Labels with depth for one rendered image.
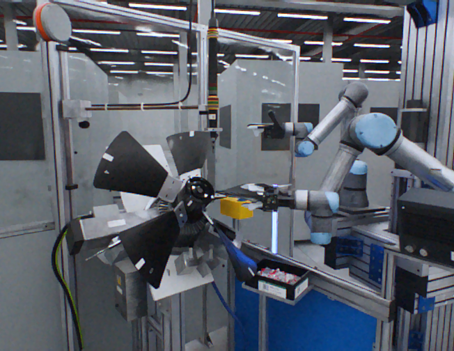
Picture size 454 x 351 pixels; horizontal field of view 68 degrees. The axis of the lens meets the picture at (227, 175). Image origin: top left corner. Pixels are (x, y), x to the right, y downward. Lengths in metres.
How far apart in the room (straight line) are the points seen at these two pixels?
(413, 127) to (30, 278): 1.90
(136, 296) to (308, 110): 3.16
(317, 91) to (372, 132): 3.05
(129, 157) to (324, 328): 1.04
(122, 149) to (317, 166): 3.29
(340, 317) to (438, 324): 0.66
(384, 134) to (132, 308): 1.21
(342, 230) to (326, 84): 2.73
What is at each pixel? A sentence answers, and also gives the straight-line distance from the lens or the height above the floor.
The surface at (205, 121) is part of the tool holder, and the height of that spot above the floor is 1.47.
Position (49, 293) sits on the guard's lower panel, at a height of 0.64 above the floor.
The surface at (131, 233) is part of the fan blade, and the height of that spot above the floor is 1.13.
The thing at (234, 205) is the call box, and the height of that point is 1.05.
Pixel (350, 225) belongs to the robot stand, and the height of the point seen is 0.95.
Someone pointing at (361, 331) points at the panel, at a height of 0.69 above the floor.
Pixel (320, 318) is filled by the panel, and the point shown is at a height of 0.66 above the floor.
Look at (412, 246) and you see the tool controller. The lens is 1.21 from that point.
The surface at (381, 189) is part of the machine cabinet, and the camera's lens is 5.40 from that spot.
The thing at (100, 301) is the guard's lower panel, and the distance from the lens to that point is 2.06.
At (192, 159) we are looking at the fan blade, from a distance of 1.38.
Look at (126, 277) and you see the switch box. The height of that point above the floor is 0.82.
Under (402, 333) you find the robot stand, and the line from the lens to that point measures 1.99.
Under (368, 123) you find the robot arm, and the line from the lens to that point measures 1.24.
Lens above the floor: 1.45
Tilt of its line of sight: 8 degrees down
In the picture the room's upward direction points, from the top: straight up
